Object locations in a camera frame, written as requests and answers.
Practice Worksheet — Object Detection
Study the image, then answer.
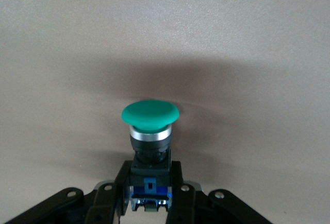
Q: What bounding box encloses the green mushroom push button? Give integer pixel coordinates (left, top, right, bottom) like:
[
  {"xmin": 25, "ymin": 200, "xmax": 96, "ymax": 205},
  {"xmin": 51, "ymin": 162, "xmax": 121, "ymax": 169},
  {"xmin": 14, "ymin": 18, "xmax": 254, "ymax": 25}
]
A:
[{"xmin": 121, "ymin": 99, "xmax": 180, "ymax": 212}]

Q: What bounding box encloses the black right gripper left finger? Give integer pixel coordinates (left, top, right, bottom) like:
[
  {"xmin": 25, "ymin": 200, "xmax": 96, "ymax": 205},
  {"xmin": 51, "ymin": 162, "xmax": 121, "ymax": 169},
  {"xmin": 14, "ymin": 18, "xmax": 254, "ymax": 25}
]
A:
[{"xmin": 0, "ymin": 161, "xmax": 134, "ymax": 224}]

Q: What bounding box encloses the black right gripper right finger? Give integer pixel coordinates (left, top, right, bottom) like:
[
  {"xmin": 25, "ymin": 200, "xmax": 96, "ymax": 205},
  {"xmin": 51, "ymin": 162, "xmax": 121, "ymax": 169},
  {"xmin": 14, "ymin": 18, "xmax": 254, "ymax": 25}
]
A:
[{"xmin": 167, "ymin": 161, "xmax": 274, "ymax": 224}]

